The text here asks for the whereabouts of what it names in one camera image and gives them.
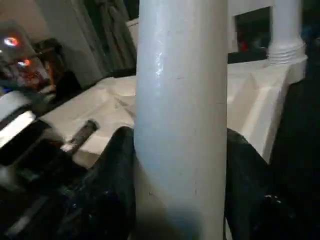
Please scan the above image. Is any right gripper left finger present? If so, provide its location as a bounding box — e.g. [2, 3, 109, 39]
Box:
[57, 126, 138, 240]

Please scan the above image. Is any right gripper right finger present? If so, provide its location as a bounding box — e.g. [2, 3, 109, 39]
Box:
[224, 128, 308, 240]

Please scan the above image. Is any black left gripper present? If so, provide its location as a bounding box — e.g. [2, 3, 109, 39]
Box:
[0, 119, 100, 192]

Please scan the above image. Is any white plastic table top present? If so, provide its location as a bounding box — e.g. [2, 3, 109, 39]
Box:
[39, 59, 309, 171]

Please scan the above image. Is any white plastic table leg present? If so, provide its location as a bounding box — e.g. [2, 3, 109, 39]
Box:
[266, 0, 307, 66]
[133, 0, 230, 240]

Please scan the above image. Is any black mat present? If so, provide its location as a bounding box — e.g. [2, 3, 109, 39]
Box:
[0, 37, 320, 240]

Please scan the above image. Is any grey curtain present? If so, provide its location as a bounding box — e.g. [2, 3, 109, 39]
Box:
[44, 0, 140, 84]

